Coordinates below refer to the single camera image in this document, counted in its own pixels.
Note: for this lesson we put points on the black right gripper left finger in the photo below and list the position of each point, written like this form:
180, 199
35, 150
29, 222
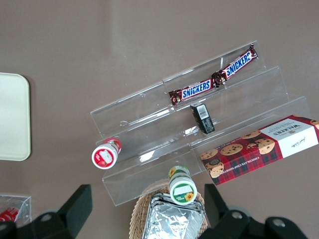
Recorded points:
74, 209

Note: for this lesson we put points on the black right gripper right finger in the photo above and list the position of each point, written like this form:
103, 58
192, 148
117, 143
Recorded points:
216, 211

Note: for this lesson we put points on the foil wrapped sandwich pack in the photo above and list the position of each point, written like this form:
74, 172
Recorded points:
172, 220

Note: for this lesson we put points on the woven wicker basket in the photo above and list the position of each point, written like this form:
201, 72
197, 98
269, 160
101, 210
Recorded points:
139, 214

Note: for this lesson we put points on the cream plastic tray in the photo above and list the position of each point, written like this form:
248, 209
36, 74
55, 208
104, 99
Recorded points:
13, 117

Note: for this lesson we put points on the green lidded sunflower jar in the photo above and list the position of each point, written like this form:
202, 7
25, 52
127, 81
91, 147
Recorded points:
182, 188

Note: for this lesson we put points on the clear acrylic box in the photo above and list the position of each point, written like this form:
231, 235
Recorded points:
23, 207

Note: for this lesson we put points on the red lidded white jar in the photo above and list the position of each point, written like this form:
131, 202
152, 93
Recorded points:
104, 155

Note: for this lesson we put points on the red soda can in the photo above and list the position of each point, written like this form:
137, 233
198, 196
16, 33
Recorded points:
8, 214

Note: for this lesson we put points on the Walkers red tartan cookie box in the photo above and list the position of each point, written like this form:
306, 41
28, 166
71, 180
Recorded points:
261, 149

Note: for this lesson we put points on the small black box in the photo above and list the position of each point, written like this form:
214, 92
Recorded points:
203, 118

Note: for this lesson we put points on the clear acrylic stepped display stand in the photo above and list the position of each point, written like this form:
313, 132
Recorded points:
159, 129

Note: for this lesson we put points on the Snickers chocolate bar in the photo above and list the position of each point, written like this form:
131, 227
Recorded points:
195, 91
236, 66

